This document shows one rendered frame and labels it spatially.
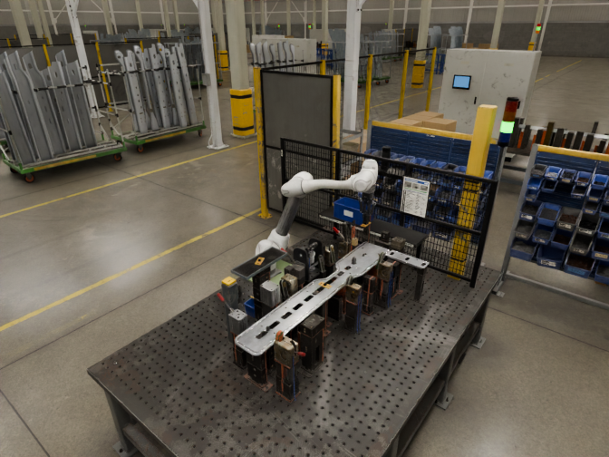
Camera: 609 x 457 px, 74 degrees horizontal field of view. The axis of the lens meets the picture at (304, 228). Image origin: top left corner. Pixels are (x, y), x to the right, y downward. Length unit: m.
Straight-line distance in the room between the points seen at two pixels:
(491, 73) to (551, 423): 6.72
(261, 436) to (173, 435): 0.43
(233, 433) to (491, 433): 1.83
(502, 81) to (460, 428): 6.87
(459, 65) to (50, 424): 8.39
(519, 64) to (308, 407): 7.57
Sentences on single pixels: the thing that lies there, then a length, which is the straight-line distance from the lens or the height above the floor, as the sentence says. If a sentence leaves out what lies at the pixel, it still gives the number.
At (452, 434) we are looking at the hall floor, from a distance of 3.24.
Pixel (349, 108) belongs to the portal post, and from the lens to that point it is 6.95.
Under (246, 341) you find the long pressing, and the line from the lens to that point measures 2.23.
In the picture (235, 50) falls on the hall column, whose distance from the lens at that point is 10.05.
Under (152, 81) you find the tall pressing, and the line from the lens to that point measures 10.39.
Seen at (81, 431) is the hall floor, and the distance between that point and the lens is 3.47.
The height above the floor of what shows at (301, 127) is 1.38.
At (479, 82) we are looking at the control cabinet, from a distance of 9.01.
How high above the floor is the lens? 2.49
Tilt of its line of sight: 27 degrees down
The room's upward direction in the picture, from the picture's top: straight up
